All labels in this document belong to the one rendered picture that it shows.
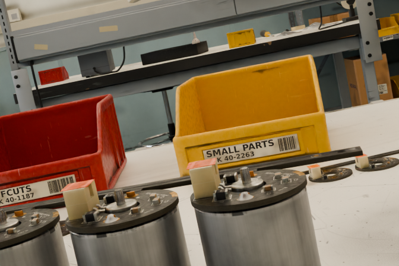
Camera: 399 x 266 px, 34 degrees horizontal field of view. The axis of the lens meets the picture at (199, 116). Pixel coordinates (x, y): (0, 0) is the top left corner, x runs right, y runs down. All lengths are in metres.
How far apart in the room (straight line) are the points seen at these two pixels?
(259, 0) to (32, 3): 2.56
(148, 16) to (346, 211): 2.13
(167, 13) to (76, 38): 0.35
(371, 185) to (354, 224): 0.06
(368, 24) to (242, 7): 0.47
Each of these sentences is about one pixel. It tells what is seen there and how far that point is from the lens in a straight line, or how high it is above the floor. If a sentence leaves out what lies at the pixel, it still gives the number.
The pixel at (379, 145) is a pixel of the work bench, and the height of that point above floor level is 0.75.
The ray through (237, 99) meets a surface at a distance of 0.53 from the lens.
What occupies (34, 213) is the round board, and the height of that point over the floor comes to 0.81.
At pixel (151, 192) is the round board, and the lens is 0.15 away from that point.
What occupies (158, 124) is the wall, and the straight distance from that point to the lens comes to 4.59.
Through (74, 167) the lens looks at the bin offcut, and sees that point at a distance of 0.43.
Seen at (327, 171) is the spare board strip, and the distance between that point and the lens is 0.39.
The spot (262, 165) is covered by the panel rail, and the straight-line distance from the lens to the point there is 0.16.
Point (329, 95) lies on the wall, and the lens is 4.62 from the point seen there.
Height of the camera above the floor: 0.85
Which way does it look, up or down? 7 degrees down
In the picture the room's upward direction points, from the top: 12 degrees counter-clockwise
